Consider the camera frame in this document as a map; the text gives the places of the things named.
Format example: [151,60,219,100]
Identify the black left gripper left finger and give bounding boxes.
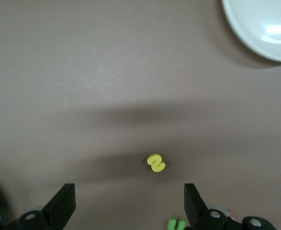
[0,183,77,230]

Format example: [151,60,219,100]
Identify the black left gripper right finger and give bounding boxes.
[183,183,276,230]

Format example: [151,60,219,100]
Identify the green foam letter n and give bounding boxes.
[167,216,186,230]

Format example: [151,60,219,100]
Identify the yellow foam letter s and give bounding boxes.
[146,153,167,173]

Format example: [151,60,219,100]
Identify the white round plate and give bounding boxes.
[221,0,281,63]

